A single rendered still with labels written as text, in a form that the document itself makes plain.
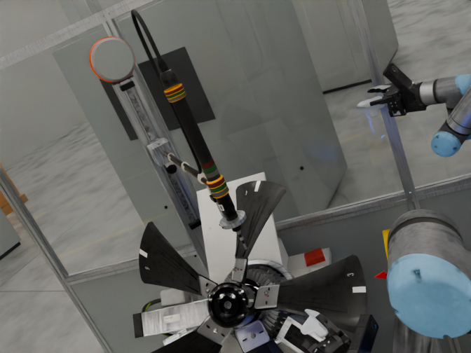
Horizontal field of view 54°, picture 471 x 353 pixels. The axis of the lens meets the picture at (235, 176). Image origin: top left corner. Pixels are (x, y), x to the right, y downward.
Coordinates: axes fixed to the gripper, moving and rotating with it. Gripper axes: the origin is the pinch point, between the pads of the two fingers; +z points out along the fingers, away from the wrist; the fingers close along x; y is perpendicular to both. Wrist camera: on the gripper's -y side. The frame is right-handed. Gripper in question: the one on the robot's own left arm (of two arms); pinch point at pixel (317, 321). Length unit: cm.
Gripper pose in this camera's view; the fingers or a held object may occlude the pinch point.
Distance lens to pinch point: 118.1
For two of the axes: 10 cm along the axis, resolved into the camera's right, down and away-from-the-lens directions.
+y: -7.9, 5.6, -2.4
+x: 4.6, 8.0, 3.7
